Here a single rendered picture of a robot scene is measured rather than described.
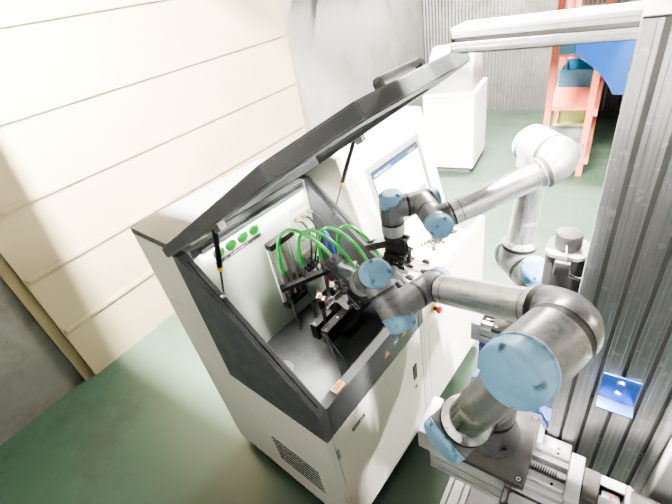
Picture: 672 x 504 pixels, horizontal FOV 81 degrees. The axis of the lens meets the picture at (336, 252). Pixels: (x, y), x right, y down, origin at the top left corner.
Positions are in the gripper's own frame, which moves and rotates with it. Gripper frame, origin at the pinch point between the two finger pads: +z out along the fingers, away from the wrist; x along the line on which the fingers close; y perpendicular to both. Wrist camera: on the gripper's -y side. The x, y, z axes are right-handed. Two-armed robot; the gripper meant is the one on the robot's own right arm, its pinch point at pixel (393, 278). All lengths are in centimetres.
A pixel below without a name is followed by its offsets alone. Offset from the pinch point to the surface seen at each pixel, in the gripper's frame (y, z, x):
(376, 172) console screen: -35, -18, 44
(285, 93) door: -257, -6, 200
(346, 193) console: -36.7, -16.7, 23.1
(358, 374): -2.9, 29.3, -24.5
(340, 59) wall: -273, -14, 314
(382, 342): -3.2, 28.1, -7.8
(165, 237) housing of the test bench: -65, -27, -44
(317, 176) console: -52, -22, 23
